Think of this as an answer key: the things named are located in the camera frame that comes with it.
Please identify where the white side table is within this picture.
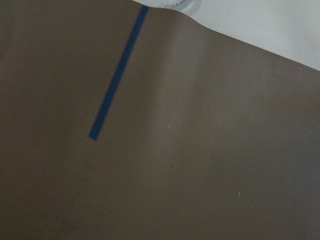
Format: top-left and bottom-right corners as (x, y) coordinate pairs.
(139, 0), (320, 70)

